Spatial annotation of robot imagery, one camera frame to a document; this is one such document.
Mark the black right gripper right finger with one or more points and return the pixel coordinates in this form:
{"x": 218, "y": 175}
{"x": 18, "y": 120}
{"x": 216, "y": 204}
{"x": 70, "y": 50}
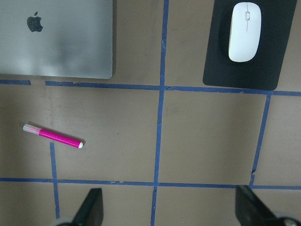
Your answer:
{"x": 250, "y": 210}

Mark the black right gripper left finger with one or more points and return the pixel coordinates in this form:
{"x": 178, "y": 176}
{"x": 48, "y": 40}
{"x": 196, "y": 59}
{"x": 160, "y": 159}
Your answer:
{"x": 90, "y": 212}

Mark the black mousepad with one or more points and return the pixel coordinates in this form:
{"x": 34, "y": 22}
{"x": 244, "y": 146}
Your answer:
{"x": 263, "y": 70}

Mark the pink highlighter pen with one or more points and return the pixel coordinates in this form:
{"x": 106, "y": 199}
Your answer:
{"x": 53, "y": 136}

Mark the white computer mouse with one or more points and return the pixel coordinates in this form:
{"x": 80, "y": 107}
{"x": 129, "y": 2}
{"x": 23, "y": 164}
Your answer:
{"x": 245, "y": 30}

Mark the silver laptop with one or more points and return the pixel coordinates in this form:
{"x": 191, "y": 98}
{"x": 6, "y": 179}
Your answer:
{"x": 60, "y": 38}

